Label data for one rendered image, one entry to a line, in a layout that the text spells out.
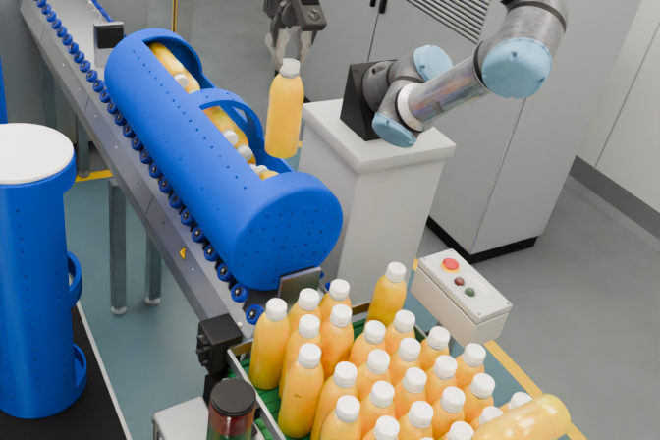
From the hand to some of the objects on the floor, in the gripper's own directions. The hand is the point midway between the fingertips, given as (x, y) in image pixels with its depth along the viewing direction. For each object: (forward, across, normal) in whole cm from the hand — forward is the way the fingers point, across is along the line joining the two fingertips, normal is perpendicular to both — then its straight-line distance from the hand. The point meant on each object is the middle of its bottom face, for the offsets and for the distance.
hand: (290, 64), depth 137 cm
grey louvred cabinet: (+149, -175, -161) cm, 280 cm away
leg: (+149, +10, -185) cm, 237 cm away
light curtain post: (+148, -31, -131) cm, 200 cm away
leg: (+148, -5, -87) cm, 171 cm away
